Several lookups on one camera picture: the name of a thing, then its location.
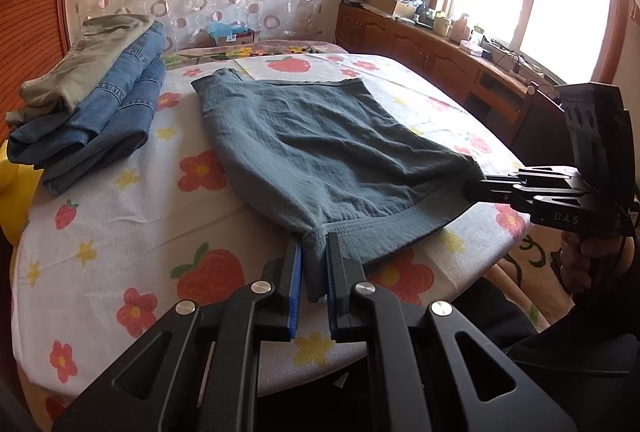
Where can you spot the grey-blue short pants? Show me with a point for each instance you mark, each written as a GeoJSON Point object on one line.
{"type": "Point", "coordinates": [325, 147]}

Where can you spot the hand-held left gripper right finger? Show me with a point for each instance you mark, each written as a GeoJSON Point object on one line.
{"type": "Point", "coordinates": [330, 284]}

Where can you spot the folded blue jeans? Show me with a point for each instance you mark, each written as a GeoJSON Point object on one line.
{"type": "Point", "coordinates": [110, 122]}

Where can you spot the colourful floral blanket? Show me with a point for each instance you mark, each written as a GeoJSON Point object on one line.
{"type": "Point", "coordinates": [280, 50]}

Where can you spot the pink bottle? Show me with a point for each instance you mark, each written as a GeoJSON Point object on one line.
{"type": "Point", "coordinates": [461, 27]}

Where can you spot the beige cardboard box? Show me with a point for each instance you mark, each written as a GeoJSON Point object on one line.
{"type": "Point", "coordinates": [392, 3]}

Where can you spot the person's right hand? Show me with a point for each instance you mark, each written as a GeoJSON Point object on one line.
{"type": "Point", "coordinates": [575, 257]}

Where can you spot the cardboard box with blue cloth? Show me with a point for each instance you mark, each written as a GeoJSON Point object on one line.
{"type": "Point", "coordinates": [232, 34]}

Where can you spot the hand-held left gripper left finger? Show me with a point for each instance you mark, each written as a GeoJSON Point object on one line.
{"type": "Point", "coordinates": [296, 284]}

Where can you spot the beige green-patterned cloth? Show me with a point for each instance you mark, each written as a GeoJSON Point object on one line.
{"type": "Point", "coordinates": [537, 282]}

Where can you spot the person's dark clothing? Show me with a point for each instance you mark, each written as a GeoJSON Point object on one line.
{"type": "Point", "coordinates": [565, 362]}

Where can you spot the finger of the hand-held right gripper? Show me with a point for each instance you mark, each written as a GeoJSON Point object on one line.
{"type": "Point", "coordinates": [545, 208]}
{"type": "Point", "coordinates": [540, 174]}

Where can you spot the white canister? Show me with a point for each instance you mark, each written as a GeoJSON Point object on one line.
{"type": "Point", "coordinates": [442, 23]}

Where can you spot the white tissue box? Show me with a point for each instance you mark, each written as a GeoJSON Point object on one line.
{"type": "Point", "coordinates": [470, 47]}

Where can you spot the long wooden cabinet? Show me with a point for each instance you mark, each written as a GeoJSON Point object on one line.
{"type": "Point", "coordinates": [425, 57]}

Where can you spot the yellow plush toy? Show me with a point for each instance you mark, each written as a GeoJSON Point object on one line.
{"type": "Point", "coordinates": [7, 172]}

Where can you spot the folded khaki pants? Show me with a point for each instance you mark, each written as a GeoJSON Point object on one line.
{"type": "Point", "coordinates": [85, 57]}

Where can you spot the white strawberry flower bed sheet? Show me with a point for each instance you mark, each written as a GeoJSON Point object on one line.
{"type": "Point", "coordinates": [125, 222]}

